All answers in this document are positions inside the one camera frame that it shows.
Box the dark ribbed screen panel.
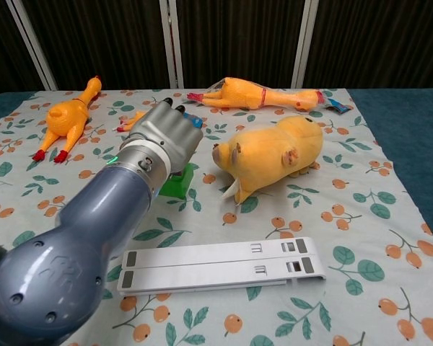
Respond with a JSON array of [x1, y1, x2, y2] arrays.
[[0, 0, 48, 100], [21, 0, 175, 91], [175, 0, 306, 89], [304, 0, 433, 89]]

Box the large yellow rubber chicken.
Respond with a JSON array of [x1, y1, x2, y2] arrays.
[[32, 75, 104, 162]]

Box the floral tablecloth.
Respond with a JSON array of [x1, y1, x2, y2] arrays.
[[0, 88, 433, 346]]

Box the small rubber chicken with tag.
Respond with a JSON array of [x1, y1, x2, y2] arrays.
[[115, 109, 204, 134]]

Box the green toy brick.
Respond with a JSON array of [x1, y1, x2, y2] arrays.
[[158, 162, 194, 200]]

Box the white folding laptop stand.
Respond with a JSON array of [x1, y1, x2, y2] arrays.
[[116, 236, 328, 298]]

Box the bagged yellow rubber chicken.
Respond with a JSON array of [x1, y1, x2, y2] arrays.
[[185, 76, 354, 115]]

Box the yellow plush pig toy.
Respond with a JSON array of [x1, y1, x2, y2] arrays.
[[211, 115, 325, 208]]

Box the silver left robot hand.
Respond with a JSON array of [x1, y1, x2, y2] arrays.
[[128, 96, 205, 177]]

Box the white screen frame post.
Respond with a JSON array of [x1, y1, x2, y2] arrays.
[[158, 0, 185, 89], [8, 0, 59, 92], [289, 0, 319, 89]]

